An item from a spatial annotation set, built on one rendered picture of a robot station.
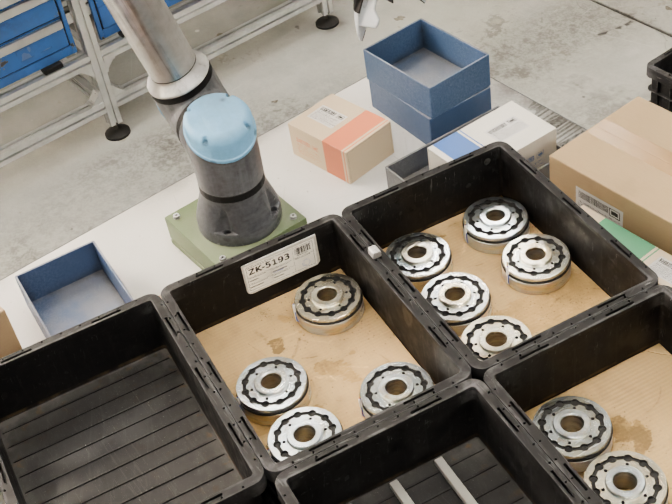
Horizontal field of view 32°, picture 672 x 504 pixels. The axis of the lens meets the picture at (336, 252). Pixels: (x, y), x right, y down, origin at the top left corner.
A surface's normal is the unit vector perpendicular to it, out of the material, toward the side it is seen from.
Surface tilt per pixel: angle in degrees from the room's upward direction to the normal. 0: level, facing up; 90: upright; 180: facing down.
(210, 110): 9
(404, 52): 90
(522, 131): 0
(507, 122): 0
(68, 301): 0
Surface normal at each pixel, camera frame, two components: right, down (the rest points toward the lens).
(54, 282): 0.50, 0.53
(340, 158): -0.71, 0.54
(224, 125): -0.06, -0.63
